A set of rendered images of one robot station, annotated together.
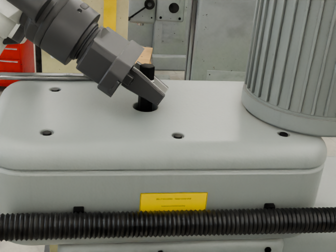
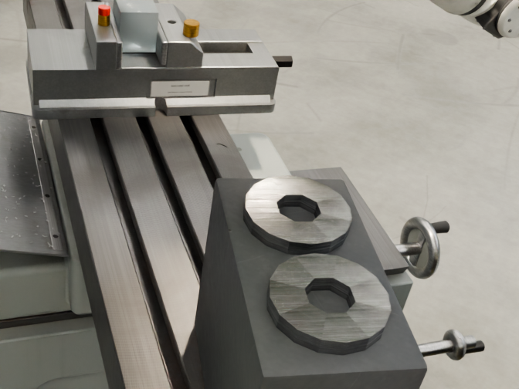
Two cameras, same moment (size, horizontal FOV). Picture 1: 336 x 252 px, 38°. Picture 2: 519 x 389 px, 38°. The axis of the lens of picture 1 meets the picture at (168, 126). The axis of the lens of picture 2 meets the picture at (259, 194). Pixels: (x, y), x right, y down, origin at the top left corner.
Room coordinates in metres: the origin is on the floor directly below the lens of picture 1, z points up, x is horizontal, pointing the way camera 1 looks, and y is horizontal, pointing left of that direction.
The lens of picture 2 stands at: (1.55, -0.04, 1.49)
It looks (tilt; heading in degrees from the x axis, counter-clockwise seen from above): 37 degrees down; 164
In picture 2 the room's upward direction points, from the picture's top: 11 degrees clockwise
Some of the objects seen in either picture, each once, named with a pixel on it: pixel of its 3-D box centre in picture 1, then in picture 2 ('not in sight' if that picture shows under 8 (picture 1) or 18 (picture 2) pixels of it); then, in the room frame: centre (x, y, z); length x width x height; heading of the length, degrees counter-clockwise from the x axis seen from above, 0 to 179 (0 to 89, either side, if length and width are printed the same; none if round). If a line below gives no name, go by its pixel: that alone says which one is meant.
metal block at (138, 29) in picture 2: not in sight; (134, 22); (0.56, 0.02, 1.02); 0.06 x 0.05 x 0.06; 8
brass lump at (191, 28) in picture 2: not in sight; (191, 28); (0.59, 0.09, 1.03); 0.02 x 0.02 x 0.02
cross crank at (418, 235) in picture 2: not in sight; (402, 249); (0.58, 0.53, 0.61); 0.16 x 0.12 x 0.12; 100
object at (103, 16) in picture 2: not in sight; (103, 15); (0.58, -0.02, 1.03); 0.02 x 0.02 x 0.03
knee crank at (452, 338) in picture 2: not in sight; (435, 348); (0.71, 0.58, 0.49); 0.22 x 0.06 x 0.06; 100
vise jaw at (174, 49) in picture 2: not in sight; (173, 34); (0.55, 0.07, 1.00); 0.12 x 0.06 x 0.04; 8
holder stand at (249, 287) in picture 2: not in sight; (290, 336); (1.13, 0.13, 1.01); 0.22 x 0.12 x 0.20; 1
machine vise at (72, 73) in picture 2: not in sight; (153, 56); (0.56, 0.05, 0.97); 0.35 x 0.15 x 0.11; 98
